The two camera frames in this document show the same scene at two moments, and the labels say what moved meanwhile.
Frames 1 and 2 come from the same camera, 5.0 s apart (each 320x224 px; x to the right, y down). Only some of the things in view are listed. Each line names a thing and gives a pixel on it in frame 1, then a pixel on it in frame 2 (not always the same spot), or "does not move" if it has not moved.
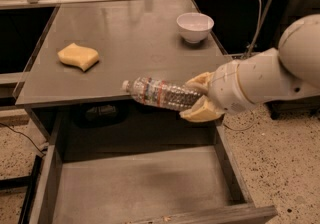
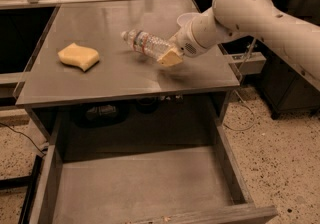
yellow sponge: x=81 y=56 does not move
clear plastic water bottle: x=161 y=93 → x=146 y=43
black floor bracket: x=26 y=182 does not move
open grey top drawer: x=113 y=167 does not move
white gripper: x=227 y=87 → x=185 y=42
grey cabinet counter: x=88 y=51 does not move
